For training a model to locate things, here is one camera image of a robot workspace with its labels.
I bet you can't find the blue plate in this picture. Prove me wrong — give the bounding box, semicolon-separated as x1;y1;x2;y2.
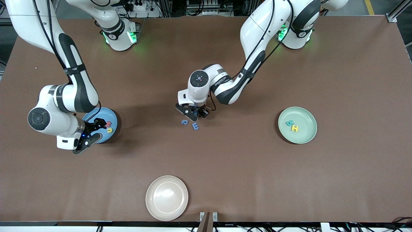
82;107;118;144

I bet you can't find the beige plate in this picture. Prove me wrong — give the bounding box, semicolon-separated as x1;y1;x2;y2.
145;175;189;221

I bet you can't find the black equipment rack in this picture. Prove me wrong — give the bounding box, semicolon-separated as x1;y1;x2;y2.
185;0;234;16

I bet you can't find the light green plate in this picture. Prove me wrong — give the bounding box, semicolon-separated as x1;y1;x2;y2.
278;107;318;144

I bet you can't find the white power strip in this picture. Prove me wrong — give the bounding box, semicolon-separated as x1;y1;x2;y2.
127;2;152;12

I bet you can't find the brown table cover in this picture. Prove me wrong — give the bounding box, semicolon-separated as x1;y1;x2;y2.
0;15;412;223

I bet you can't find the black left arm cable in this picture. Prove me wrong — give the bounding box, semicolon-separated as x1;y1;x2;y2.
209;0;295;111

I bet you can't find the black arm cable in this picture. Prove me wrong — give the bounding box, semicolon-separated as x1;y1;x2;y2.
32;0;101;121
209;0;295;111

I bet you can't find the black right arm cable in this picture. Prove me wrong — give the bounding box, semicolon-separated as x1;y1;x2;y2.
32;0;101;121

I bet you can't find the white table edge rail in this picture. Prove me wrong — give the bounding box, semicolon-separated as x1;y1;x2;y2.
0;221;412;232

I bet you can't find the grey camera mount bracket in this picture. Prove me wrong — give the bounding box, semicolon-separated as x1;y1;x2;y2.
200;212;218;232

